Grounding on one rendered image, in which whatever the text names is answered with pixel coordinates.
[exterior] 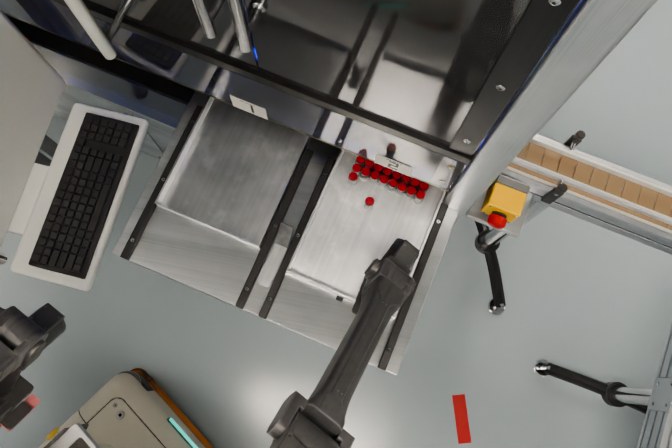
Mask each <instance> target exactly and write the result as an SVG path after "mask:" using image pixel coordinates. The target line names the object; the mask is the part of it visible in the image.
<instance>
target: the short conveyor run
mask: <svg viewBox="0 0 672 448"><path fill-rule="evenodd" d="M585 136H586V135H585V132H584V131H581V130H579V131H577V132H576V133H575V135H572V136H571V137H570V138H569V139H568V140H567V141H566V142H564V143H563V144H561V143H559V142H556V141H554V140H551V139H548V138H546V137H543V136H541V135H538V134H536V135H535V137H534V138H533V139H532V140H531V141H530V142H529V143H528V144H527V145H526V146H525V148H524V149H523V150H522V151H521V152H520V153H519V154H518V155H517V156H516V157H515V159H514V160H513V161H512V162H511V163H510V164H509V165H508V166H507V167H506V169H505V170H504V171H503V172H502V173H501V175H504V176H506V177H509V178H511V179H514V180H516V181H519V182H522V183H524V184H527V185H529V186H530V190H529V193H531V194H533V195H534V196H533V199H532V200H534V201H537V202H539V203H542V204H544V205H547V206H549V207H552V208H554V209H557V210H559V211H562V212H565V213H567V214H570V215H572V216H575V217H577V218H580V219H582V220H585V221H587V222H590V223H592V224H595V225H597V226H600V227H602V228H605V229H607V230H610V231H612V232H615V233H617V234H620V235H622V236H625V237H627V238H630V239H633V240H635V241H638V242H640V243H643V244H645V245H648V246H650V247H653V248H655V249H658V250H660V251H663V252H665V253H668V254H670V255H672V186H670V185H667V184H665V183H662V182H659V181H657V180H654V179H652V178H649V177H647V176H644V175H641V174H639V173H636V172H634V171H631V170H628V169H626V168H623V167H621V166H618V165H616V164H613V163H610V162H608V161H605V160H603V159H600V158H598V157H595V156H592V155H590V154H587V153H585V152H582V151H579V150H577V149H574V148H575V147H576V146H577V145H578V144H579V143H580V142H582V140H583V139H584V138H585ZM542 158H543V159H542ZM606 183H607V184H606Z"/></svg>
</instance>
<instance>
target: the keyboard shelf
mask: <svg viewBox="0 0 672 448"><path fill-rule="evenodd" d="M87 112H88V113H92V114H96V115H100V116H104V117H108V118H112V119H116V120H120V121H124V122H128V123H132V124H136V125H139V130H138V133H137V136H136V138H135V141H134V144H133V147H132V150H131V152H130V155H129V158H128V161H127V164H126V166H125V169H124V172H123V175H122V178H121V180H120V183H119V186H118V189H117V192H116V194H115V197H114V200H113V203H112V206H111V208H110V211H109V214H108V217H107V220H106V222H105V225H104V228H103V231H102V234H101V236H100V239H99V242H98V245H97V248H96V250H95V253H94V256H93V259H92V262H91V264H90V267H89V270H88V273H87V276H86V278H85V279H80V278H76V277H73V276H69V275H65V274H61V273H57V272H53V271H50V270H46V269H42V268H38V267H34V266H31V265H29V264H28V263H29V260H30V258H31V255H32V252H33V250H34V247H35V245H36V242H37V239H38V237H39V234H40V232H41V229H42V226H43V224H44V221H45V218H46V216H47V213H48V211H49V208H50V205H51V203H52V200H53V198H54V195H55V192H56V190H57V187H58V185H59V182H60V179H61V177H62V174H63V172H64V169H65V166H66V164H67V161H68V159H69V156H70V153H71V151H72V148H73V145H74V143H75V140H76V138H77V135H78V132H79V130H80V127H81V125H82V122H83V119H84V117H85V114H86V113H87ZM148 126H149V123H148V121H147V120H145V119H142V118H138V117H134V116H130V115H126V114H122V113H118V112H114V111H110V110H106V109H102V108H98V107H94V106H90V105H86V104H82V103H75V104H74V105H73V107H72V110H71V113H70V115H69V118H68V120H67V123H66V125H65V128H64V131H63V133H62V136H61V138H60V141H59V143H58V146H57V148H56V151H55V154H54V156H53V159H52V161H51V164H50V166H45V165H41V164H37V163H34V165H33V167H32V170H31V172H30V175H29V177H28V180H27V182H26V185H25V187H24V190H23V192H22V195H21V197H20V200H19V202H18V205H17V208H16V210H15V213H14V215H13V218H12V220H11V223H10V225H9V228H8V230H7V232H11V233H15V234H19V235H23V236H22V238H21V241H20V243H19V246H18V248H17V251H16V253H15V256H14V259H13V261H12V264H11V267H10V269H11V271H12V272H15V273H18V274H22V275H26V276H30V277H33V278H37V279H41V280H45V281H49V282H53V283H56V284H60V285H64V286H68V287H72V288H75V289H79V290H83V291H89V290H90V289H91V287H92V285H93V282H94V279H95V276H96V273H97V270H98V268H99V265H100V262H101V259H102V256H103V253H104V251H105V248H106V245H107V242H108V239H109V236H110V234H111V231H112V228H113V225H114V222H115V220H116V217H117V214H118V211H119V208H120V205H121V203H122V200H123V197H124V194H125V191H126V188H127V186H128V183H129V180H130V177H131V174H132V171H133V169H134V166H135V163H136V160H137V157H138V155H139V152H140V149H141V146H142V143H143V140H144V138H145V135H146V132H147V129H148Z"/></svg>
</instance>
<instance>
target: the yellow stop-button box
mask: <svg viewBox="0 0 672 448"><path fill-rule="evenodd" d="M529 190H530V186H527V185H525V184H522V183H520V182H517V181H515V180H512V179H510V178H507V177H505V176H502V175H499V176H498V177H497V178H496V180H495V181H494V182H493V183H492V184H491V185H490V186H489V189H488V192H487V195H486V197H485V200H484V203H483V205H482V208H481V212H483V213H485V214H488V215H490V214H497V215H500V216H502V217H504V218H506V219H507V223H512V222H513V221H514V220H515V219H517V218H518V217H519V216H520V215H521V212H522V209H523V206H524V203H525V200H526V198H527V194H528V192H529Z"/></svg>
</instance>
